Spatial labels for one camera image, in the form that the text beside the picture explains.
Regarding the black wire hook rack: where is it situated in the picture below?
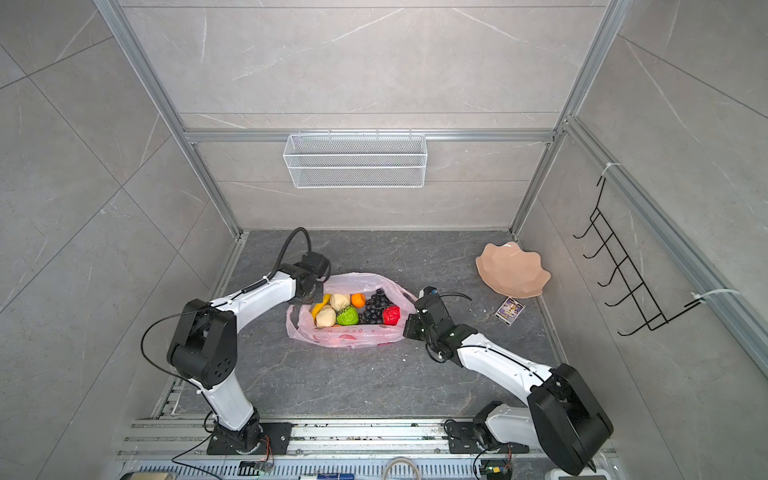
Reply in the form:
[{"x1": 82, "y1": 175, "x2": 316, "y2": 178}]
[{"x1": 572, "y1": 177, "x2": 705, "y2": 337}]

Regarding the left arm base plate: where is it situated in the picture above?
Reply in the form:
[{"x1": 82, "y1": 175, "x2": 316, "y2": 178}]
[{"x1": 206, "y1": 422, "x2": 293, "y2": 455}]

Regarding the green fake fruit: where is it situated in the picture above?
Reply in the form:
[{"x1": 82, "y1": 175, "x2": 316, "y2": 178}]
[{"x1": 336, "y1": 306, "x2": 359, "y2": 326}]

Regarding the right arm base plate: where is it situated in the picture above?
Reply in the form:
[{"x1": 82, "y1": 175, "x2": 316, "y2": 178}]
[{"x1": 442, "y1": 419, "x2": 530, "y2": 454}]

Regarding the white wire mesh basket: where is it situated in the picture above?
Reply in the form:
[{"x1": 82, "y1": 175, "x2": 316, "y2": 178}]
[{"x1": 283, "y1": 133, "x2": 428, "y2": 189}]

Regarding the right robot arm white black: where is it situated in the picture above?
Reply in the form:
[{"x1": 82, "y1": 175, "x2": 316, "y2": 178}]
[{"x1": 403, "y1": 287, "x2": 614, "y2": 475}]

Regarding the dark fake grape bunch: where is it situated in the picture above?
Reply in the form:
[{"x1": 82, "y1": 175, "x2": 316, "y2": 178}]
[{"x1": 359, "y1": 288, "x2": 394, "y2": 325}]

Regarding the beige fake fruit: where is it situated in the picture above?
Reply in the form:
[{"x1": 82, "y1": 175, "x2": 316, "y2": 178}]
[
  {"x1": 329, "y1": 294, "x2": 351, "y2": 312},
  {"x1": 315, "y1": 305, "x2": 337, "y2": 328}
]

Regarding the pink plastic bag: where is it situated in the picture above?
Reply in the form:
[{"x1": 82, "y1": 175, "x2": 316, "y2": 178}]
[{"x1": 286, "y1": 273, "x2": 416, "y2": 348}]

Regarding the pink scalloped plate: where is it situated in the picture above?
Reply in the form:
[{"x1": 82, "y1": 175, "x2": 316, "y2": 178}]
[{"x1": 476, "y1": 242, "x2": 551, "y2": 299}]

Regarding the red fake strawberry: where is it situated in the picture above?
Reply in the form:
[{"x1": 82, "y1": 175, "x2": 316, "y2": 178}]
[{"x1": 381, "y1": 305, "x2": 401, "y2": 326}]

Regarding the small printed card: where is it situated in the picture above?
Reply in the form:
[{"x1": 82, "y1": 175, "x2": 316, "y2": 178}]
[{"x1": 494, "y1": 297, "x2": 525, "y2": 325}]

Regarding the yellow fake banana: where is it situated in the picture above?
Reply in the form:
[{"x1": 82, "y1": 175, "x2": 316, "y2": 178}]
[{"x1": 311, "y1": 294, "x2": 331, "y2": 319}]

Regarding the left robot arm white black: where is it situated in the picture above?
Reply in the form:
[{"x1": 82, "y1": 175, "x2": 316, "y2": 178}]
[{"x1": 140, "y1": 227, "x2": 331, "y2": 454}]

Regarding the orange fake fruit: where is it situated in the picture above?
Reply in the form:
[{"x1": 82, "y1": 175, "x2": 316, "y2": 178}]
[{"x1": 350, "y1": 293, "x2": 366, "y2": 309}]

